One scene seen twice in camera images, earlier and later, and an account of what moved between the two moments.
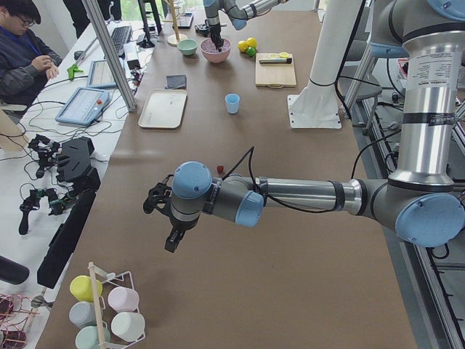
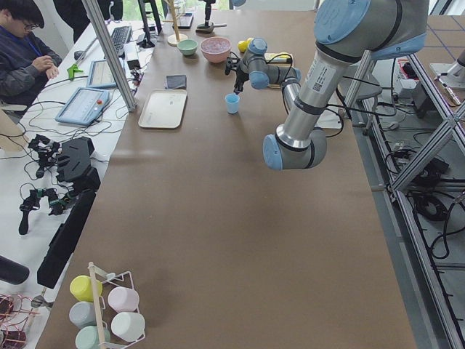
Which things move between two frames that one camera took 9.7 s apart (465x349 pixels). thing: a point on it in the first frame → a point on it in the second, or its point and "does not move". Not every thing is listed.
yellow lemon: x=243 y=45 does not move
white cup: x=128 y=326 does not move
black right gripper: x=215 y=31 → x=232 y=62
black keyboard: x=120 y=36 does not move
